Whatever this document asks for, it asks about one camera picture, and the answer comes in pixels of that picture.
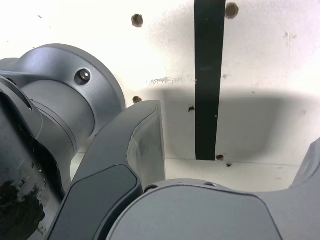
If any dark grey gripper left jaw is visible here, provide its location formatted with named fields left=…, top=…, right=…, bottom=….
left=47, top=99, right=167, bottom=240

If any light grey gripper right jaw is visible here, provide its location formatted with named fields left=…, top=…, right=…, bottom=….
left=106, top=136, right=320, bottom=240

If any black tape strip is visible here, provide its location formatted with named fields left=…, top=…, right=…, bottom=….
left=193, top=0, right=227, bottom=161

